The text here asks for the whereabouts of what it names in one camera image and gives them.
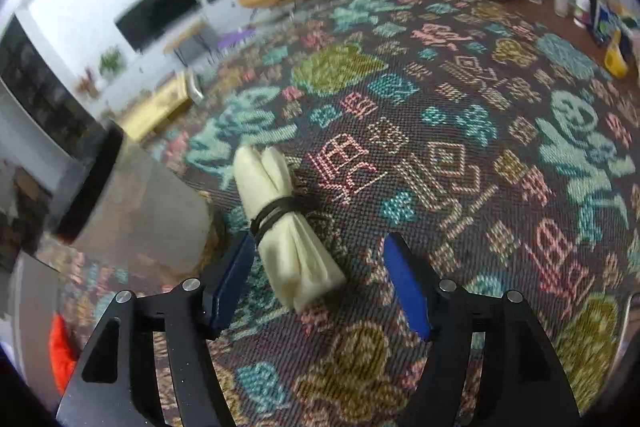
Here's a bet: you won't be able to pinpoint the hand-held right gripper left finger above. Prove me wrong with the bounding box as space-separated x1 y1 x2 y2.
56 232 257 427

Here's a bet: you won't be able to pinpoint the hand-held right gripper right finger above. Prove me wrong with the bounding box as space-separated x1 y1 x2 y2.
382 232 581 427

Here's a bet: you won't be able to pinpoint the cream cloth roll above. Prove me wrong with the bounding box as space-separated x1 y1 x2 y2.
233 145 347 312

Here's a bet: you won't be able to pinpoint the clear plastic jar black lid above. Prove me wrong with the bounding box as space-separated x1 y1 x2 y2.
50 122 213 288

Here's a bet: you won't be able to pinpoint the patterned woven blanket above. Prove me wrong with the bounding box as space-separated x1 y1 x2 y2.
35 0 640 427

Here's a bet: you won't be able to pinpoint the orange cloth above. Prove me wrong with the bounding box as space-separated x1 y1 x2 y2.
47 312 78 395

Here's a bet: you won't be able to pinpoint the yellow flat box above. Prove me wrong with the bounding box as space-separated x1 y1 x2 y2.
117 72 193 140

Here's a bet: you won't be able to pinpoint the shiny foil bag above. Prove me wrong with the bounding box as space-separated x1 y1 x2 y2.
182 69 206 105

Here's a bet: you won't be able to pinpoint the purple floor mat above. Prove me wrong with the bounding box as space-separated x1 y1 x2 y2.
217 27 258 50

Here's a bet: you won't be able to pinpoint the wooden bench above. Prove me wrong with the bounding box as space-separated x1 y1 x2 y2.
162 19 221 68

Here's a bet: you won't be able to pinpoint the red flowers in vase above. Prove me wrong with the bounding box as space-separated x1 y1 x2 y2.
77 67 98 98

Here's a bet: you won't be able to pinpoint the bushy green potted plant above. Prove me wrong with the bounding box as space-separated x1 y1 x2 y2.
98 47 126 80

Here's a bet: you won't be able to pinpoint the black display cabinet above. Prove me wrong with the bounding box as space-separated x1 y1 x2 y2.
0 14 98 158

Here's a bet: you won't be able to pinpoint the black television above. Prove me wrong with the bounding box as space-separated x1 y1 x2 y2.
115 0 201 54

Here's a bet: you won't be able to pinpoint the row of toiletry bottles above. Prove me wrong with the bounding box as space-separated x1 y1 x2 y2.
515 0 640 78

